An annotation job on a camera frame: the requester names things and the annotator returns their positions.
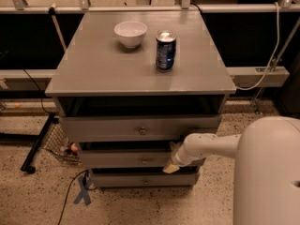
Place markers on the blue soda can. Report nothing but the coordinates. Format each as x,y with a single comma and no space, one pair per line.
166,50

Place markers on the grey top drawer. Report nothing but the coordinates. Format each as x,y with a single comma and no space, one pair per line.
137,128

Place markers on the grey drawer cabinet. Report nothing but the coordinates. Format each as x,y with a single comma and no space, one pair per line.
99,77

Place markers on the wire mesh basket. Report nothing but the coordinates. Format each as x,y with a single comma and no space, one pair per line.
56,143

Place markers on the black stand leg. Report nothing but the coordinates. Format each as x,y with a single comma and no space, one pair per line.
27,166

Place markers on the grey drawer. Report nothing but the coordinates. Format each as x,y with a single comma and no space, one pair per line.
138,158
137,128
131,180

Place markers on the metal guard rail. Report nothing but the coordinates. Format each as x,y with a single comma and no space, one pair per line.
125,8

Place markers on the wooden stick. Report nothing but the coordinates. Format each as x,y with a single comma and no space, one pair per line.
57,26

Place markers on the grey bottom drawer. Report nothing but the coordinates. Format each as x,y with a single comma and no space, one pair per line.
131,180

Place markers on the blue tape cross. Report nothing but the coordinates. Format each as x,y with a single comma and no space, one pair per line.
83,195

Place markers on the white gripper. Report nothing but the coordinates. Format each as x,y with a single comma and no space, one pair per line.
180,158

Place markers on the white bowl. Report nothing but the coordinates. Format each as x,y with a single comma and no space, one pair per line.
130,33

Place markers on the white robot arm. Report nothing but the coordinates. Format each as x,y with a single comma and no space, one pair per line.
266,168

